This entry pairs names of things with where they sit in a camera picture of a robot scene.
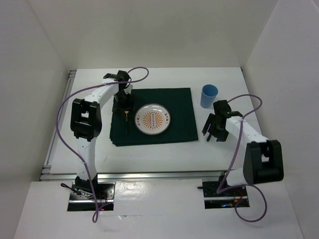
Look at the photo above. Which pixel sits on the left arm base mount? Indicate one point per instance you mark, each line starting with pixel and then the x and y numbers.
pixel 81 200

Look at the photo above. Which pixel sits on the aluminium table frame rail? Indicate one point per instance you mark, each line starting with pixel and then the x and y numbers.
pixel 189 159

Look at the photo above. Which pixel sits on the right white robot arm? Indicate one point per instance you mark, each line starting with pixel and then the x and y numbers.
pixel 263 160

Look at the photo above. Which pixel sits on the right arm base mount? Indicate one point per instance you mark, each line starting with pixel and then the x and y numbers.
pixel 227 199

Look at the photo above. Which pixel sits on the gold fork black handle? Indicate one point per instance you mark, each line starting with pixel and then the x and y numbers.
pixel 127 122

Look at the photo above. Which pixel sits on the dark green cloth napkin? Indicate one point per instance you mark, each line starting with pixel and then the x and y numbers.
pixel 182 128

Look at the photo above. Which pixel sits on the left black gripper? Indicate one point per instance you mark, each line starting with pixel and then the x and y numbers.
pixel 128 106

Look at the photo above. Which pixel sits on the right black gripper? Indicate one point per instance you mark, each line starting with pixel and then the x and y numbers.
pixel 222 136

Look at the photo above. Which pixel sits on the blue plastic cup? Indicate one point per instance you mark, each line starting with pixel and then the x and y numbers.
pixel 208 95

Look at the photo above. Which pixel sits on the orange sunburst patterned plate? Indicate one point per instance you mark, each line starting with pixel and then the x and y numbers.
pixel 152 119

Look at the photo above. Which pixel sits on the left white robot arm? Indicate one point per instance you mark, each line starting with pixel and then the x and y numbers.
pixel 86 119

